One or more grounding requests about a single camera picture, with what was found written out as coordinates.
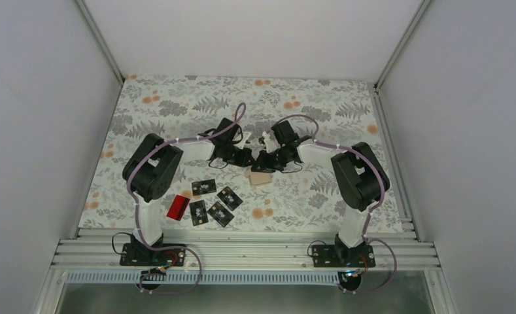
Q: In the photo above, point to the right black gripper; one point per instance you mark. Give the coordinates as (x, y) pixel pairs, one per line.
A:
(264, 165)

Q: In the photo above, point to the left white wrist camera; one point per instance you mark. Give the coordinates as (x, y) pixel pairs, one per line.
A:
(245, 137)

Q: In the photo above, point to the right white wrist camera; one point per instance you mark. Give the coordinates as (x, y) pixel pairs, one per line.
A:
(267, 143)

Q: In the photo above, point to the floral table mat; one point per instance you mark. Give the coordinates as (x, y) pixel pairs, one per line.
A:
(304, 198)

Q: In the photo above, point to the black VIP card lower-left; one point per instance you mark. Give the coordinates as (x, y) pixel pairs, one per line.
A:
(198, 213)

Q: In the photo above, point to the black card small top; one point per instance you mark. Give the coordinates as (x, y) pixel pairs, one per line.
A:
(229, 198)

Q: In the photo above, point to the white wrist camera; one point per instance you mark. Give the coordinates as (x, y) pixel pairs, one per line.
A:
(245, 137)
(267, 143)

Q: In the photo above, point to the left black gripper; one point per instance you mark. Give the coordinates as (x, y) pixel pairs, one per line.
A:
(241, 162)

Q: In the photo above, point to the aluminium rail frame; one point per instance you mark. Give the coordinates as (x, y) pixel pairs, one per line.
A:
(227, 250)

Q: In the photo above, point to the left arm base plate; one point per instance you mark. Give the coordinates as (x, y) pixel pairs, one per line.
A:
(141, 256)

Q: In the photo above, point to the black card bottom centre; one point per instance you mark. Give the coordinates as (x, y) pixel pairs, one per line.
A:
(220, 214)

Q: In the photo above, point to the red card left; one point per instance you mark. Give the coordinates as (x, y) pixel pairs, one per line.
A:
(178, 207)

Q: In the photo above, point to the black VIP card top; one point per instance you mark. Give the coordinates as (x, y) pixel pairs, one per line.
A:
(203, 187)

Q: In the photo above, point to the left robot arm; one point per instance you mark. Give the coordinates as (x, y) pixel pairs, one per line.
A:
(150, 171)

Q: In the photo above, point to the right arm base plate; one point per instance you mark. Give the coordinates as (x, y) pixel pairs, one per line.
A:
(338, 256)

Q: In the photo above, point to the grey cable duct strip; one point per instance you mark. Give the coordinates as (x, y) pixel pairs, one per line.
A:
(329, 278)

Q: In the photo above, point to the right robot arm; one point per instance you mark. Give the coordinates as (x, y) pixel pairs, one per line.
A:
(361, 180)

